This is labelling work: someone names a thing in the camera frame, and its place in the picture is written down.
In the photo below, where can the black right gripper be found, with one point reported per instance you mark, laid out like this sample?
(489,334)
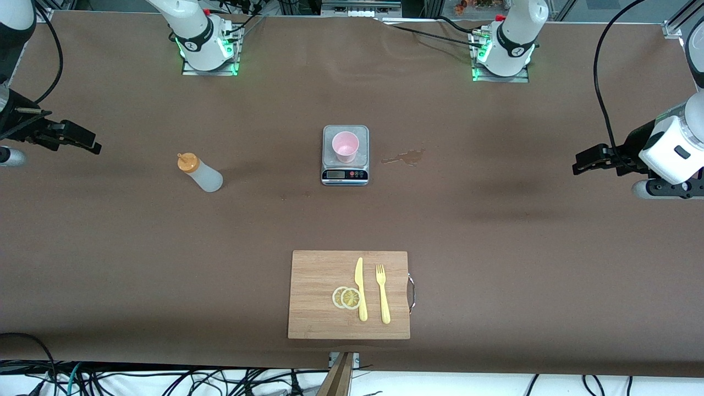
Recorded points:
(15,122)

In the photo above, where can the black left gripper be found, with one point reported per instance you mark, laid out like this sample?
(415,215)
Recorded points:
(633,144)

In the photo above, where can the translucent sauce bottle orange cap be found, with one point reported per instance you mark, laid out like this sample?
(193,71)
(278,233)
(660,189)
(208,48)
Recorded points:
(208,179)

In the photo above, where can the pink plastic cup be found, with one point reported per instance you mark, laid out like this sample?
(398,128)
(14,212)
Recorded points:
(345,146)

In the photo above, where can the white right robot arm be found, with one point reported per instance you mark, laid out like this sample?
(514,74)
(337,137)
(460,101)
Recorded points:
(192,27)

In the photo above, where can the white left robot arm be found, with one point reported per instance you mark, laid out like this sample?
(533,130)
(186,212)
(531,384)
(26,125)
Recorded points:
(676,140)

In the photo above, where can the silver digital kitchen scale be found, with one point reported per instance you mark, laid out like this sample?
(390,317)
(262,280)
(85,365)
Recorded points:
(345,175)

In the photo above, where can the yellow plastic fork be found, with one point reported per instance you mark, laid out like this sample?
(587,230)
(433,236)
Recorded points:
(384,302)

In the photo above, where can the yellow plastic knife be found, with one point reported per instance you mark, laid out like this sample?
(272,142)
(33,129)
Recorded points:
(361,302)

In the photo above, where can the lemon slice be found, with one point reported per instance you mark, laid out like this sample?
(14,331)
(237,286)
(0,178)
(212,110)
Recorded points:
(351,298)
(336,297)

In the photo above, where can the wooden cutting board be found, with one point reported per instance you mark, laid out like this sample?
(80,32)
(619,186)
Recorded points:
(313,297)

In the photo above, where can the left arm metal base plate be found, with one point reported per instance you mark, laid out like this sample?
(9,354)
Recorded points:
(500,79)

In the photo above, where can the aluminium frame profile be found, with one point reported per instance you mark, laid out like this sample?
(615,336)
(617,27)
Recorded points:
(674,26)

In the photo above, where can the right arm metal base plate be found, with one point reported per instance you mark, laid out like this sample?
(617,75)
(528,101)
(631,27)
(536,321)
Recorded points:
(209,72)

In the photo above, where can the metal table bracket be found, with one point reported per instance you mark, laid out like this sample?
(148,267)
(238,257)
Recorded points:
(356,360)

